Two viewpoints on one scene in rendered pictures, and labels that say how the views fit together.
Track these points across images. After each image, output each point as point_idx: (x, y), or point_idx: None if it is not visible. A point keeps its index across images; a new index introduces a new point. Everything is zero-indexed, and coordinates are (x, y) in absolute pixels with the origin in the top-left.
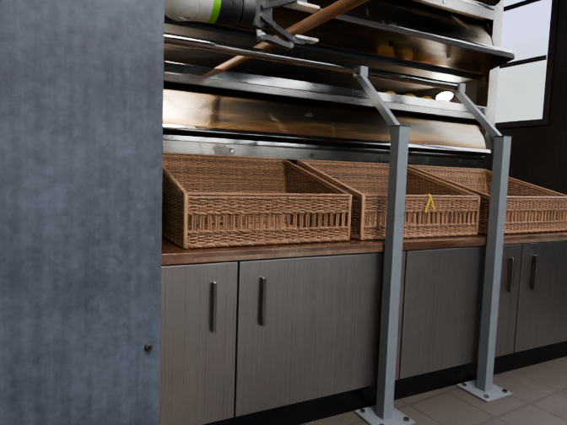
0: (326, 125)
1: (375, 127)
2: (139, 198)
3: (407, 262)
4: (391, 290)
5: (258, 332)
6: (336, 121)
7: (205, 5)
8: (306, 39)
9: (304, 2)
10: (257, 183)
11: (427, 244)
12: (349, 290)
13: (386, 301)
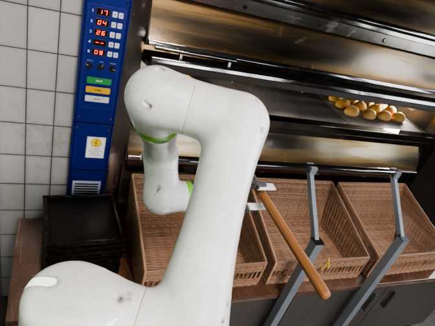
0: (281, 151)
1: (323, 152)
2: None
3: (293, 301)
4: (272, 323)
5: None
6: (290, 148)
7: (178, 211)
8: (257, 209)
9: (263, 189)
10: None
11: (311, 292)
12: (245, 315)
13: (267, 325)
